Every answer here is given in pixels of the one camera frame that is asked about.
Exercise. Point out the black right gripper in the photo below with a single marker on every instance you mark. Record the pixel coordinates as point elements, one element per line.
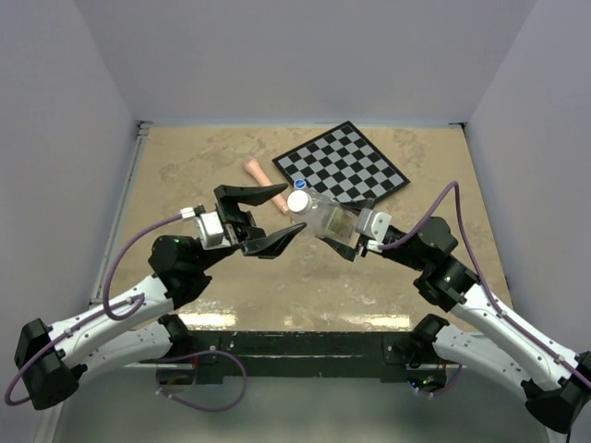
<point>348,252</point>

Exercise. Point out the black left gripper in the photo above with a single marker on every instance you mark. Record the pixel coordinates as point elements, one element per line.
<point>243,224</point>

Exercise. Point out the blue white bottle cap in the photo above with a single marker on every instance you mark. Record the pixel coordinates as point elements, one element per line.
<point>300,184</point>

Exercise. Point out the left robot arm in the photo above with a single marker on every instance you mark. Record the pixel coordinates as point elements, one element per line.
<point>140,324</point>

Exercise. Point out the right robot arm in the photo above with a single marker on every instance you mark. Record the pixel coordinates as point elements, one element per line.
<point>552,379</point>

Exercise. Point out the black white checkerboard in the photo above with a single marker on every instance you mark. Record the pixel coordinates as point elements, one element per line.
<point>342,164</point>

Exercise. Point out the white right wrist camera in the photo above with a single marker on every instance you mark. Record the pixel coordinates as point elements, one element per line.
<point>373,224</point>

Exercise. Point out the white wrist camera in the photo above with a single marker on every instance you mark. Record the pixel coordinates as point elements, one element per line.
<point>373,224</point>
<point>211,232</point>

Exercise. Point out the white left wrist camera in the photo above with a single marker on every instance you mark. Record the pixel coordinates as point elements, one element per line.
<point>211,232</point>

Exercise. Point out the pink cylindrical handle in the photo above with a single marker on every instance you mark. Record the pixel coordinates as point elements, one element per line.
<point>253,167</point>

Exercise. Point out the aluminium frame rail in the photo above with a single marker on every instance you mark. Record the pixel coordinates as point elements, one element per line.
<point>50,417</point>

